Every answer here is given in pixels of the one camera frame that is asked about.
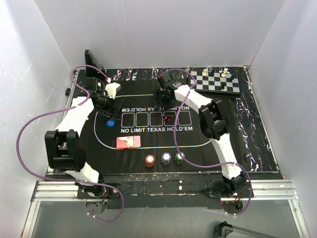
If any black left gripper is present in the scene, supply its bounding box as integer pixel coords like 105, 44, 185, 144
95, 92, 123, 120

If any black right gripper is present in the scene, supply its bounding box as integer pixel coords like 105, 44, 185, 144
153, 89, 177, 111

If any blue small blind button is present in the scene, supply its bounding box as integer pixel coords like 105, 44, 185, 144
106, 119, 116, 127

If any black triangular all-in marker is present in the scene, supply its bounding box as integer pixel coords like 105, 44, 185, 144
162, 116, 173, 124

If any red poker chip stack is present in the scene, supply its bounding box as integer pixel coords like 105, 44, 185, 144
145, 155, 155, 168

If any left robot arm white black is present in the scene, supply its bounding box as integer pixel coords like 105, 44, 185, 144
45, 77, 124, 198

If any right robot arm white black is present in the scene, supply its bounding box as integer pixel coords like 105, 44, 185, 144
157, 70, 248, 197

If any black texas holdem poker mat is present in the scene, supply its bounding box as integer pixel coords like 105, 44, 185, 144
71, 78, 251, 176

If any red playing card deck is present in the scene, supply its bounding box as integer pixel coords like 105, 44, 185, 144
116, 135, 141, 150

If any black card shoe stand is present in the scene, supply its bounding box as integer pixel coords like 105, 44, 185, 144
84, 49, 106, 82

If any black white chess board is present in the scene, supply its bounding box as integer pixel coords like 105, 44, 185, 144
188, 71, 242, 97

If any green poker chip stack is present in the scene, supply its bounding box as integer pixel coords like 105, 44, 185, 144
174, 152, 185, 165

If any white chess pawn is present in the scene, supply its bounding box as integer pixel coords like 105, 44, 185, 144
221, 68, 228, 77

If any black case corner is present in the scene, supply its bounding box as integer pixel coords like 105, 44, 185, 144
213, 221, 274, 238

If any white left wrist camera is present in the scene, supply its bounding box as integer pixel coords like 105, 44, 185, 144
105, 82, 121, 99

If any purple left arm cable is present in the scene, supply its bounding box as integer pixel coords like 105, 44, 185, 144
16, 64, 125, 222

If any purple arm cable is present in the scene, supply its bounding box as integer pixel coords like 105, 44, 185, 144
16, 64, 125, 222
158, 68, 254, 216

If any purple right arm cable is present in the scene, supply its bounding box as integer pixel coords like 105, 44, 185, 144
158, 68, 254, 216

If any aluminium frame rail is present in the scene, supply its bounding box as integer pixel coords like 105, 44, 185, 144
21, 179, 309, 238

